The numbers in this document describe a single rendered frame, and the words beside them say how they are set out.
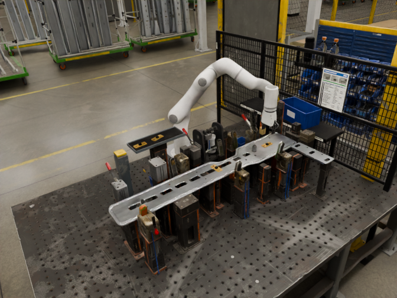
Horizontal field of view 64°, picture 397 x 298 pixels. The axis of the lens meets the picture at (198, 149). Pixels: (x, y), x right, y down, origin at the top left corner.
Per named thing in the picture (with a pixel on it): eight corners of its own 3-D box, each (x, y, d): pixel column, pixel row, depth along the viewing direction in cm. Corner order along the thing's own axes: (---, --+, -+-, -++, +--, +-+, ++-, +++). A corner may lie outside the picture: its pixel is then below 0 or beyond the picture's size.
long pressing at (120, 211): (122, 230, 162) (121, 229, 161) (105, 207, 178) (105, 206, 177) (299, 143, 229) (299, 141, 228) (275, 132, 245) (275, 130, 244)
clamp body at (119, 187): (125, 237, 196) (114, 192, 178) (117, 227, 204) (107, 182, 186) (139, 230, 201) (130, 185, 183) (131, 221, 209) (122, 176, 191)
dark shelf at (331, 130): (325, 143, 225) (325, 139, 224) (238, 106, 289) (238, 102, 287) (343, 133, 236) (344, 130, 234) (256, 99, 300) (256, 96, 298)
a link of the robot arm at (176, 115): (183, 120, 250) (174, 129, 238) (172, 110, 249) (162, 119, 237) (220, 75, 219) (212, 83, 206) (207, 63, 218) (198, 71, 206)
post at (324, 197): (323, 201, 218) (331, 166, 203) (310, 193, 226) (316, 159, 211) (329, 197, 221) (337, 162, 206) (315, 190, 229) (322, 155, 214)
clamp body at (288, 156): (282, 202, 219) (287, 159, 201) (269, 194, 227) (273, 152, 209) (290, 197, 223) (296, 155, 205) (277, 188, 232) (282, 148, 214)
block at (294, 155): (292, 193, 227) (296, 159, 212) (280, 185, 234) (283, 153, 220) (300, 187, 231) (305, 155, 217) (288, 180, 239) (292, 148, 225)
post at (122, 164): (128, 214, 215) (117, 159, 192) (123, 208, 220) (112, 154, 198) (138, 209, 219) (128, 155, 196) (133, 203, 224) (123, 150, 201)
